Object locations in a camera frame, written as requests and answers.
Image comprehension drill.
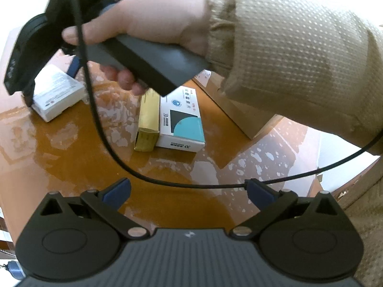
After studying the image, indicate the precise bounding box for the white box with teal circle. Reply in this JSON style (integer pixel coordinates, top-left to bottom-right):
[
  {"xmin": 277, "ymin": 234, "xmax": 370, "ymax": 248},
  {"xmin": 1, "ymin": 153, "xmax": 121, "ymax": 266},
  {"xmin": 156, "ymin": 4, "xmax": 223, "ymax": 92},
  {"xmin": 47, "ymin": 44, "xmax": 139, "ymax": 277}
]
[{"xmin": 156, "ymin": 85, "xmax": 206, "ymax": 153}]

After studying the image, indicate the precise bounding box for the white box with small text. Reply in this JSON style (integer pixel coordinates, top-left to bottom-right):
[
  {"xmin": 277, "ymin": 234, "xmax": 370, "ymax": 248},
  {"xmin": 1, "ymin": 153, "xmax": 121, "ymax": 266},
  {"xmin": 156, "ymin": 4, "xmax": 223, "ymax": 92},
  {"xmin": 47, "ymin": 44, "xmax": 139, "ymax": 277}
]
[{"xmin": 31, "ymin": 64, "xmax": 86, "ymax": 122}]

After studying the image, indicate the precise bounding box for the long gold box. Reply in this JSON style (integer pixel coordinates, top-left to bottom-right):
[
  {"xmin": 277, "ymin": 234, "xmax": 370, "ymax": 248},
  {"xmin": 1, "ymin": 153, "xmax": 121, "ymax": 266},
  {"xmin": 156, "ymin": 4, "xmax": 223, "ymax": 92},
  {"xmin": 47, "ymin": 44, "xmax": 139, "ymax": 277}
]
[{"xmin": 134, "ymin": 88, "xmax": 161, "ymax": 152}]

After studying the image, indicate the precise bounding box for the cardboard box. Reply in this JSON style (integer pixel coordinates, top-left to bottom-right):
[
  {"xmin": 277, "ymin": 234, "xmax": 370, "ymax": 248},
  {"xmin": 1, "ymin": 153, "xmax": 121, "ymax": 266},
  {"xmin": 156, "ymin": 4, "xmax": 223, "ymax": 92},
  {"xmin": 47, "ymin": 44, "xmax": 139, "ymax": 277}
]
[{"xmin": 191, "ymin": 69, "xmax": 288, "ymax": 139}]

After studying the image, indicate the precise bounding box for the brown wooden desktop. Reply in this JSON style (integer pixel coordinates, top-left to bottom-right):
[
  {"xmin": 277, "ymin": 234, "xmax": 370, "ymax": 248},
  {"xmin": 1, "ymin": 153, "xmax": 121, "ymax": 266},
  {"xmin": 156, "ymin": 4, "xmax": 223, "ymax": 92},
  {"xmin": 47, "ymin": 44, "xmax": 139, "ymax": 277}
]
[{"xmin": 0, "ymin": 27, "xmax": 312, "ymax": 237}]

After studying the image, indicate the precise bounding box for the person's right forearm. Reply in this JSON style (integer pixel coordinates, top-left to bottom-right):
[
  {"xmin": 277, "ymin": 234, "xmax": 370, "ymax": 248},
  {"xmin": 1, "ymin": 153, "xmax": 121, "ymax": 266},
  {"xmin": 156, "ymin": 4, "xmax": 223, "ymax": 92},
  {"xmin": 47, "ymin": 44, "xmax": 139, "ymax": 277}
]
[{"xmin": 205, "ymin": 0, "xmax": 383, "ymax": 156}]

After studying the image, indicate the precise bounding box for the person's right hand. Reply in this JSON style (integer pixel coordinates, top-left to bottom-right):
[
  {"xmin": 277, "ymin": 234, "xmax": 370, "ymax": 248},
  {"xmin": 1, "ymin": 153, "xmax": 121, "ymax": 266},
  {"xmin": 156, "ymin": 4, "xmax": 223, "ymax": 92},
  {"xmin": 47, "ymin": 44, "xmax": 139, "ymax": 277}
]
[{"xmin": 61, "ymin": 0, "xmax": 210, "ymax": 96}]

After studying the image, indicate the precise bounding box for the person's beige clothing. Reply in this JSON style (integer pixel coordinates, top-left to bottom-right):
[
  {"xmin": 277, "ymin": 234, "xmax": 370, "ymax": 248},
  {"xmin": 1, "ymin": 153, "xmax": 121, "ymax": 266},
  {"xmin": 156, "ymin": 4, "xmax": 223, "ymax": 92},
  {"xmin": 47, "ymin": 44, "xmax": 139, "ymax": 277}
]
[{"xmin": 338, "ymin": 167, "xmax": 383, "ymax": 287}]

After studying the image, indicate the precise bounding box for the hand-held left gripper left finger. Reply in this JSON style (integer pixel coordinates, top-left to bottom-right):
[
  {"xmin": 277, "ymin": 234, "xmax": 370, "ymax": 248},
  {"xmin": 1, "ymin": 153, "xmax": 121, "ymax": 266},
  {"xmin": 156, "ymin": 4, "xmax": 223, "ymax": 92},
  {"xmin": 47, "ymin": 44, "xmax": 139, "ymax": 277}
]
[{"xmin": 37, "ymin": 177, "xmax": 149, "ymax": 240}]

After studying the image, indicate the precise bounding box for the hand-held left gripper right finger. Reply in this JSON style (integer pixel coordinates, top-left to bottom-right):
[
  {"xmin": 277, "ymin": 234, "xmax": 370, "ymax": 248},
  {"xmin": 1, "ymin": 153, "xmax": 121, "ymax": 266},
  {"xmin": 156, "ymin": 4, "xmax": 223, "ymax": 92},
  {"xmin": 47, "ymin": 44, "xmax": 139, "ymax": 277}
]
[{"xmin": 229, "ymin": 179, "xmax": 343, "ymax": 241}]

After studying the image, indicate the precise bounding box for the blue grey hanging pouch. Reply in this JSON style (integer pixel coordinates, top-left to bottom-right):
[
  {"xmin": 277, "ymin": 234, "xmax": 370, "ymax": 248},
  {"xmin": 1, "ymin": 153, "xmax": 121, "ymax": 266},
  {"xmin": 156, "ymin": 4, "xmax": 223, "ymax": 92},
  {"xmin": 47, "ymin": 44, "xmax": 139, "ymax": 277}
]
[{"xmin": 6, "ymin": 260, "xmax": 25, "ymax": 281}]

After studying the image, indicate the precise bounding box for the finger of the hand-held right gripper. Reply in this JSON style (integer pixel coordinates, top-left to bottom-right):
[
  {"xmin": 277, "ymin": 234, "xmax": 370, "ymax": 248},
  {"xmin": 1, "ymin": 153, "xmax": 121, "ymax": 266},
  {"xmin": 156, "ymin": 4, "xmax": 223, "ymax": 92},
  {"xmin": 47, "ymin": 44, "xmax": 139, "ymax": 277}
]
[
  {"xmin": 66, "ymin": 54, "xmax": 83, "ymax": 78},
  {"xmin": 22, "ymin": 78, "xmax": 38, "ymax": 106}
]

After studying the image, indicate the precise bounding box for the black cable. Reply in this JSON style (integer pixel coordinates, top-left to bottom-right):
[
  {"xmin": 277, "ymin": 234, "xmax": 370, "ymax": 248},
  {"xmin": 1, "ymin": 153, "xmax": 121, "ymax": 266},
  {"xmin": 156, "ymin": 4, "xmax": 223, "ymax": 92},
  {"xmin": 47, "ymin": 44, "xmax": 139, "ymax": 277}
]
[{"xmin": 64, "ymin": 0, "xmax": 383, "ymax": 189}]

